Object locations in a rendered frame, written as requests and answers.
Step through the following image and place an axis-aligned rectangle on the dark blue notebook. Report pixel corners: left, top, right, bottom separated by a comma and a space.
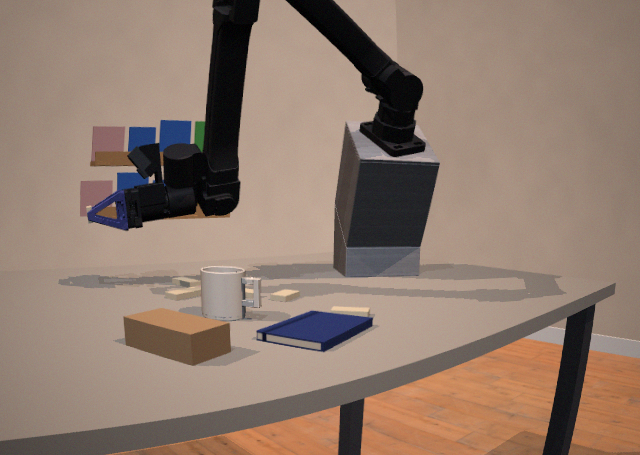
256, 310, 373, 352

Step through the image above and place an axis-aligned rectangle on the grey mug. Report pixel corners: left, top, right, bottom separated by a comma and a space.
200, 266, 261, 321

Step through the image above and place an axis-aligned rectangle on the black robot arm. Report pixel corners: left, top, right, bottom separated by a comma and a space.
127, 0, 426, 218

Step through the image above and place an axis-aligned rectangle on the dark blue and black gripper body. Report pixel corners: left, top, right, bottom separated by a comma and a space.
124, 188, 169, 229

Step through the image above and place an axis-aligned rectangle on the brown rectangular block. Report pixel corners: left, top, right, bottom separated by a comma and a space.
123, 308, 231, 366

